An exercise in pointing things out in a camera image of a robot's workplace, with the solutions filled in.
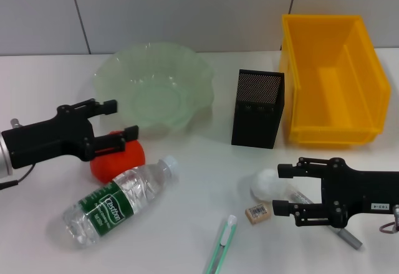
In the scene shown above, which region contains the black mesh pen holder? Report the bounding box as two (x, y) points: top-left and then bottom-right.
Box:
(231, 68), (285, 149)

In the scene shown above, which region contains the right arm cable with plug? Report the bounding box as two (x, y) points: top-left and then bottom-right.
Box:
(378, 204), (399, 234)

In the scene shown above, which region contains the clear green label water bottle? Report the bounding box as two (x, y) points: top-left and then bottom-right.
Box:
(62, 154), (179, 250)

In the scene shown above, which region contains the white paper ball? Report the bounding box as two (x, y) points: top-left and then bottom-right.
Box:
(249, 168), (291, 202)

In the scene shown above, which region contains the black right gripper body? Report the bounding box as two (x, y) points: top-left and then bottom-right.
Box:
(320, 157), (399, 229)

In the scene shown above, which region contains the pale green wavy fruit bowl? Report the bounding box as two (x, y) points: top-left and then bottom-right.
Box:
(93, 41), (216, 136)

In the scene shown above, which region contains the silver glitter pen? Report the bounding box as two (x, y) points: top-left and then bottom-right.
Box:
(286, 183), (364, 252)

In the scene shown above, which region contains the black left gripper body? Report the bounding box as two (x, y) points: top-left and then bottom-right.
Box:
(1, 104), (95, 169)

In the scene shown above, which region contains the orange red toy fruit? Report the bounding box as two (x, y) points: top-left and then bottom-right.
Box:
(89, 130), (147, 184)

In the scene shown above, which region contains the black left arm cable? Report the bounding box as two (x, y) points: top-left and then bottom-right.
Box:
(0, 164), (36, 191)

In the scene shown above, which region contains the beige eraser with barcode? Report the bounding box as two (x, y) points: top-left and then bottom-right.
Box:
(244, 204), (272, 224)

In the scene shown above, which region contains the green white toothbrush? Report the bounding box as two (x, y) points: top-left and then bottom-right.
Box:
(204, 214), (239, 274)

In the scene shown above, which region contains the yellow plastic storage bin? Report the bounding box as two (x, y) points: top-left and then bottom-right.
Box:
(279, 14), (392, 148)

